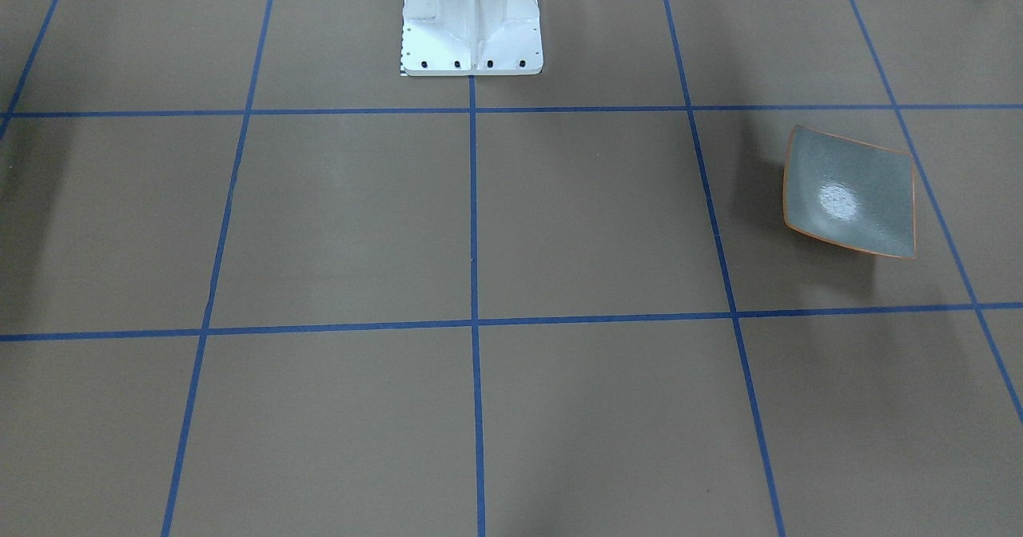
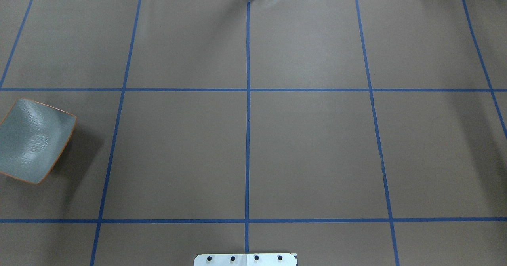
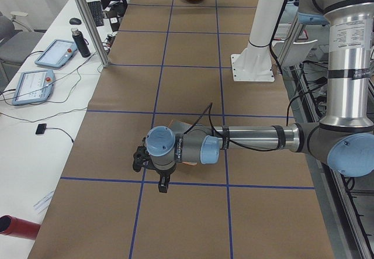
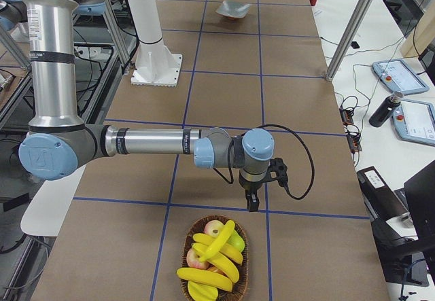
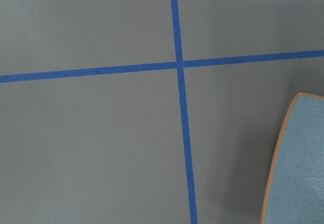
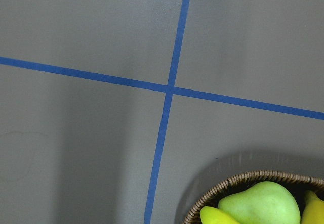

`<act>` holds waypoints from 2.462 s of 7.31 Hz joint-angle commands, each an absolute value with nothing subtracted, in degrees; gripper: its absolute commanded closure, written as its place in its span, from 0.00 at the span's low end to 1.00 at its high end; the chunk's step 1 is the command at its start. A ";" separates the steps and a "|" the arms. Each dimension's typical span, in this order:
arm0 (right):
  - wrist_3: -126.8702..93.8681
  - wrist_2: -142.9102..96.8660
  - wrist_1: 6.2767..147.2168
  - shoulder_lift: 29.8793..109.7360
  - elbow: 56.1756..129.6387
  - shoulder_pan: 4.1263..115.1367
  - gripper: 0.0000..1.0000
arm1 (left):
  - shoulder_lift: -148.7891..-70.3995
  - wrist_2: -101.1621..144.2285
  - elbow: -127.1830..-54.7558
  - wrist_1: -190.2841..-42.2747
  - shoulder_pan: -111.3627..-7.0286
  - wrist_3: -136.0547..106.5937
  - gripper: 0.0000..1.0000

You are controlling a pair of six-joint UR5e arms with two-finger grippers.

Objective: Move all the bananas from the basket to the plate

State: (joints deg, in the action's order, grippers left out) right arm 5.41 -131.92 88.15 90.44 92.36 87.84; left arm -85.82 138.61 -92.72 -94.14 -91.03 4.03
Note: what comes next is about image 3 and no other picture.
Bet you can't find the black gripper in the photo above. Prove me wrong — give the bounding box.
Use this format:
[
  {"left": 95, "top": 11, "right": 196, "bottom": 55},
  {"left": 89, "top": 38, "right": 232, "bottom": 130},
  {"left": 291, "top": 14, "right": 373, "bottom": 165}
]
[{"left": 152, "top": 161, "right": 176, "bottom": 194}]

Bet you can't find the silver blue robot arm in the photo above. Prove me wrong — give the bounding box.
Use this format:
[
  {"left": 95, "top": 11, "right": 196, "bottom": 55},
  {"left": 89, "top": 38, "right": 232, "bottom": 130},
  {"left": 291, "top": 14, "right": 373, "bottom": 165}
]
[{"left": 133, "top": 0, "right": 373, "bottom": 193}]

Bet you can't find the grey square plate orange rim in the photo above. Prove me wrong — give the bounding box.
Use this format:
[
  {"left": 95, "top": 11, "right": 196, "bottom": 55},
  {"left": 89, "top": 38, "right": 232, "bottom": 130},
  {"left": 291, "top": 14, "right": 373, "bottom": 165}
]
[{"left": 170, "top": 119, "right": 197, "bottom": 166}]

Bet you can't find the black water bottle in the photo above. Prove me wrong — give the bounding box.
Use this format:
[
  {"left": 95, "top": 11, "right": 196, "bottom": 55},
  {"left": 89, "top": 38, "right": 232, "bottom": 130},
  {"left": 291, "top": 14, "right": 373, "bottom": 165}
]
[{"left": 71, "top": 28, "right": 91, "bottom": 58}]

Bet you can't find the near blue teach pendant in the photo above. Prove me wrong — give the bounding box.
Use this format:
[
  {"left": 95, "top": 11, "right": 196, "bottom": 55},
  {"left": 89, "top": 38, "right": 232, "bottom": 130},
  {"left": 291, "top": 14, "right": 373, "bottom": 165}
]
[{"left": 12, "top": 69, "right": 56, "bottom": 105}]

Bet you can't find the blue teach pendant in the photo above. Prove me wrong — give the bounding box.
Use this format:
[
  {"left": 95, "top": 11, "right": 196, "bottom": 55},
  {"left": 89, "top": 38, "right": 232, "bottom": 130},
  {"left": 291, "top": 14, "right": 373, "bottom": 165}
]
[
  {"left": 34, "top": 39, "right": 77, "bottom": 69},
  {"left": 12, "top": 69, "right": 56, "bottom": 105}
]

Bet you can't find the red cylinder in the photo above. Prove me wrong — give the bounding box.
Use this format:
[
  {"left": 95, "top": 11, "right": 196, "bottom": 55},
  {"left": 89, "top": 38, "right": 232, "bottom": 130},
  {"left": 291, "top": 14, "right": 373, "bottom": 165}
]
[{"left": 1, "top": 215, "right": 40, "bottom": 240}]

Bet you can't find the far blue teach pendant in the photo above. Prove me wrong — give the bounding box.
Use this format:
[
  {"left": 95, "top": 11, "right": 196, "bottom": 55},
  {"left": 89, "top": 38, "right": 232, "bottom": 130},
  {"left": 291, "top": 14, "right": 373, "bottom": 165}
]
[{"left": 34, "top": 39, "right": 77, "bottom": 69}]

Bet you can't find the black computer mouse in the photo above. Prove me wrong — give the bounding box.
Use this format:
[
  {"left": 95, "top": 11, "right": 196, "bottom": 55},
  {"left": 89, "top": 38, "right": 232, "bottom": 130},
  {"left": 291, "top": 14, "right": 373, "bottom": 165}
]
[{"left": 69, "top": 18, "right": 82, "bottom": 25}]

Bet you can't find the black keyboard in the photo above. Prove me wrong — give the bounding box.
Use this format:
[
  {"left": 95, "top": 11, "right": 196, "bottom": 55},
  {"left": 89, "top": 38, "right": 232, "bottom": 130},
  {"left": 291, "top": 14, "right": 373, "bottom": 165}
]
[{"left": 87, "top": 1, "right": 104, "bottom": 27}]

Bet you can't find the small black box on cable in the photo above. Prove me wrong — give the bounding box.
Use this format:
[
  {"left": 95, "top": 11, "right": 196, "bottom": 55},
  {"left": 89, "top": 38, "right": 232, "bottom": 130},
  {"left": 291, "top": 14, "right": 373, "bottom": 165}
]
[{"left": 35, "top": 123, "right": 47, "bottom": 135}]

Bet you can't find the white camera stand pillar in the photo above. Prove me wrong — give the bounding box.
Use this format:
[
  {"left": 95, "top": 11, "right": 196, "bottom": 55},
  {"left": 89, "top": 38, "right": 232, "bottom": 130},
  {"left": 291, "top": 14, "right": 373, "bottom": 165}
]
[{"left": 231, "top": 0, "right": 284, "bottom": 82}]

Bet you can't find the aluminium frame post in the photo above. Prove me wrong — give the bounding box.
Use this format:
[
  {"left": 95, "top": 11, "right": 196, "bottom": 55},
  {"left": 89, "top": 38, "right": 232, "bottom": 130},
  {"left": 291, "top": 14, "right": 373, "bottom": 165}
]
[{"left": 75, "top": 0, "right": 109, "bottom": 68}]

